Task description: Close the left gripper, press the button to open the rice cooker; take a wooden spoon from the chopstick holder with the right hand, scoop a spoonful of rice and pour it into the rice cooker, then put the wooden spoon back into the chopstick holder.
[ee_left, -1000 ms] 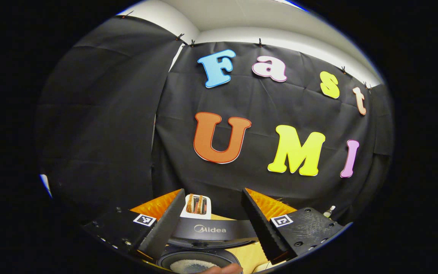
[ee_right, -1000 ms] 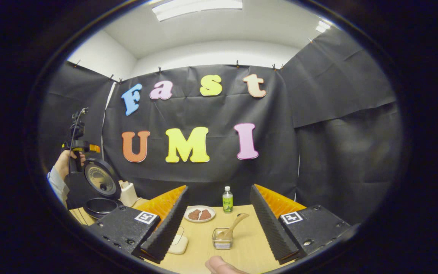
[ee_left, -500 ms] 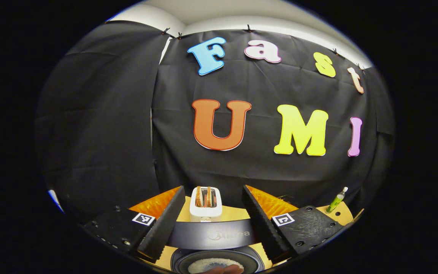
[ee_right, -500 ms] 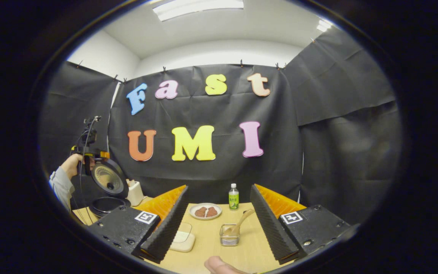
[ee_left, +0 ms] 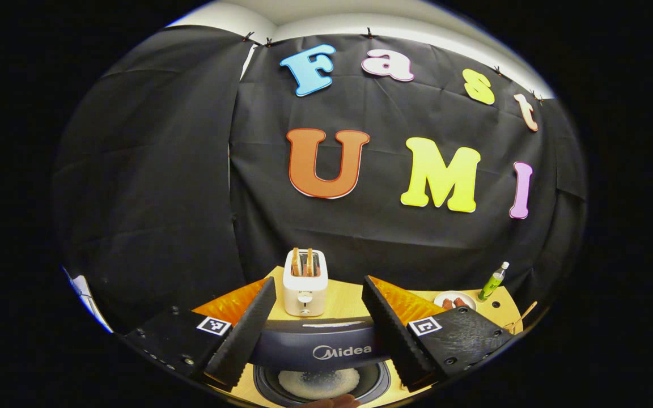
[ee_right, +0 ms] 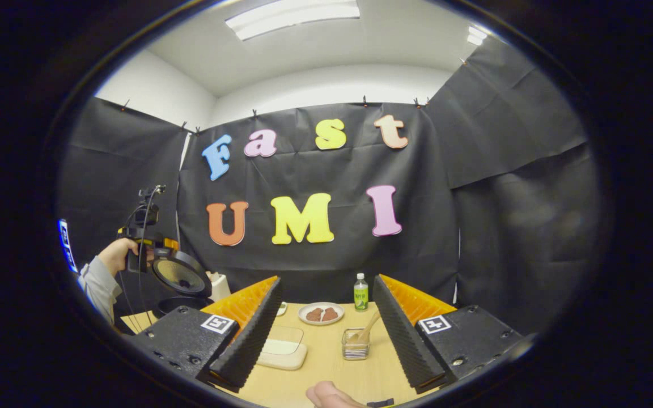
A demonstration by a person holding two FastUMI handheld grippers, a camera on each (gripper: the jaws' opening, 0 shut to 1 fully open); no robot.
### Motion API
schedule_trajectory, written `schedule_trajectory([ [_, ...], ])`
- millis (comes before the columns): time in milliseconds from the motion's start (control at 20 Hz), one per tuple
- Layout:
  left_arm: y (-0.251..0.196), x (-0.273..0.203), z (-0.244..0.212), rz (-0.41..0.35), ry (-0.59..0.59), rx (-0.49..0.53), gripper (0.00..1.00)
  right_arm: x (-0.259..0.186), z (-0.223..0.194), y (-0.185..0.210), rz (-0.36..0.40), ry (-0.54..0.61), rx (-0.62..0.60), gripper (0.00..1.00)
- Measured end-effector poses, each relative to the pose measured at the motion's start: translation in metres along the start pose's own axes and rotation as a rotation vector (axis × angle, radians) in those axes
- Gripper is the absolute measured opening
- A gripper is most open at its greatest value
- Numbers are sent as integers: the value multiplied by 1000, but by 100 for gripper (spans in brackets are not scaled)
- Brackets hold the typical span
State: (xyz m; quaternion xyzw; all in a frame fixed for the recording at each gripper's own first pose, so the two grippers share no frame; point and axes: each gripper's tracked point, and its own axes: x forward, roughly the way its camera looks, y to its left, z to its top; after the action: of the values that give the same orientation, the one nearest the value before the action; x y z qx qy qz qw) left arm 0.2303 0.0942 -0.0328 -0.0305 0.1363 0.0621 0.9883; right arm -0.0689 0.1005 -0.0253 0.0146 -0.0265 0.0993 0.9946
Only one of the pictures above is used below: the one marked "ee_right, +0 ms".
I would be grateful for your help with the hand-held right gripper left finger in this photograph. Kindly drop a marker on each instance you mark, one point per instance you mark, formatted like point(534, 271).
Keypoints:
point(255, 334)

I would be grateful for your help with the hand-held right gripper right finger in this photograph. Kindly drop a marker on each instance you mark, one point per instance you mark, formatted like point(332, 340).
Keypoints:
point(403, 334)

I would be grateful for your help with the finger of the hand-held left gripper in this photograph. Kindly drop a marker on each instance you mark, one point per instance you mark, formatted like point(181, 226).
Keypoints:
point(170, 244)

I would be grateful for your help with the clear rice container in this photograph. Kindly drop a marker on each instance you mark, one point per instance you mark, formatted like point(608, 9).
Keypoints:
point(281, 354)

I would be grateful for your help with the black silver rice cooker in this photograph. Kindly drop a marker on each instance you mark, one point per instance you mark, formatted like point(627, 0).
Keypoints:
point(182, 277)

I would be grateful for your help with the wooden spoon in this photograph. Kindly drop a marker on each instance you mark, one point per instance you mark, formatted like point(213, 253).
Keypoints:
point(367, 328)

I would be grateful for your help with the white divided bean dish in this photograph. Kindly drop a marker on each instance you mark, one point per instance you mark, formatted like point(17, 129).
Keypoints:
point(282, 309)

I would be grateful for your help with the green drink bottle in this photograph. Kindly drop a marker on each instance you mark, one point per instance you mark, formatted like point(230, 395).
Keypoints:
point(361, 294)

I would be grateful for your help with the white toaster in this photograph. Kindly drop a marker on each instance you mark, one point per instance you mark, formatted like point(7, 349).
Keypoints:
point(220, 288)

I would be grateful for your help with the brown meat piece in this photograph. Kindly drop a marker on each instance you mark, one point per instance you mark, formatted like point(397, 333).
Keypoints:
point(314, 314)
point(330, 313)

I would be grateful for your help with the white round plate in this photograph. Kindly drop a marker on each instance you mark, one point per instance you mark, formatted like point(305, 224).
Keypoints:
point(322, 322)

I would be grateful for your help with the black backdrop cloth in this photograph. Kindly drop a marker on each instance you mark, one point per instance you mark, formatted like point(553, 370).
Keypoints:
point(315, 260)

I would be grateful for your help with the long ceiling light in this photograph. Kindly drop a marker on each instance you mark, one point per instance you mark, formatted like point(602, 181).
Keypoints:
point(292, 17)

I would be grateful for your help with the small ceiling light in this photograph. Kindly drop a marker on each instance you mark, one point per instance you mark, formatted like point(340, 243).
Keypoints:
point(476, 35)

